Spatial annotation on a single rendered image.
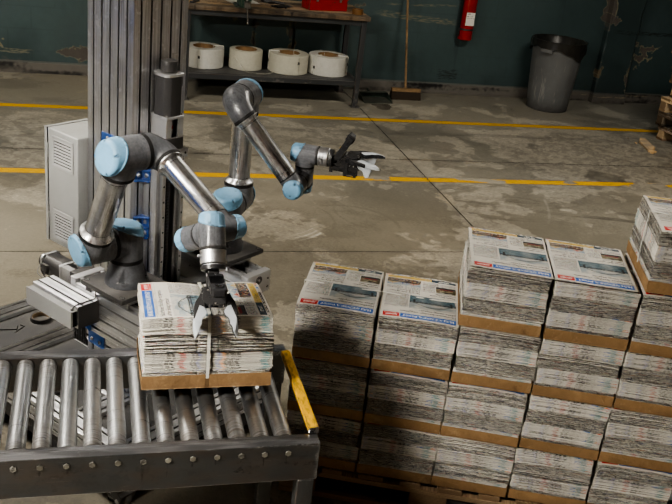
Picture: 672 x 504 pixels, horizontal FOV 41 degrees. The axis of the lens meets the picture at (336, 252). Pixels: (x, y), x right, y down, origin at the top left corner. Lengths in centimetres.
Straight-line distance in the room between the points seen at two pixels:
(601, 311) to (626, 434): 50
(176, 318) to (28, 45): 716
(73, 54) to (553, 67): 495
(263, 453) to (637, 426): 149
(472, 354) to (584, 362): 39
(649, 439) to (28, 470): 213
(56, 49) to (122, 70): 628
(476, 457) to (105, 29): 204
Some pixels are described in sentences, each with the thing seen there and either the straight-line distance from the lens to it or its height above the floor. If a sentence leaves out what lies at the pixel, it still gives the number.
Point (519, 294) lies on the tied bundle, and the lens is 316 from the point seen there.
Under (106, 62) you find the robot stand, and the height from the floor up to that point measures 153.
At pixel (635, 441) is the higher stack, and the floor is 48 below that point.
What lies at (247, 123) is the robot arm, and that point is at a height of 135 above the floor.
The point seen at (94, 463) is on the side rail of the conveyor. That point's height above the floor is 78.
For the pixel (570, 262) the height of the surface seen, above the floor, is 107.
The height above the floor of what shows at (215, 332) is 101.
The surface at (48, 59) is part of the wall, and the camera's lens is 958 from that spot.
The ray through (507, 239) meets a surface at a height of 107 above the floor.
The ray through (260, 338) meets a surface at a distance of 264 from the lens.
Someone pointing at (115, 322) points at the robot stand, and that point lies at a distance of 332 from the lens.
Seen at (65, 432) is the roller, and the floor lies 80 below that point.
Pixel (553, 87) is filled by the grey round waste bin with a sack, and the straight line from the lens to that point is 1010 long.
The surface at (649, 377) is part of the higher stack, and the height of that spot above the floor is 75.
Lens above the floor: 228
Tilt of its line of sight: 24 degrees down
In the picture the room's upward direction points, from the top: 7 degrees clockwise
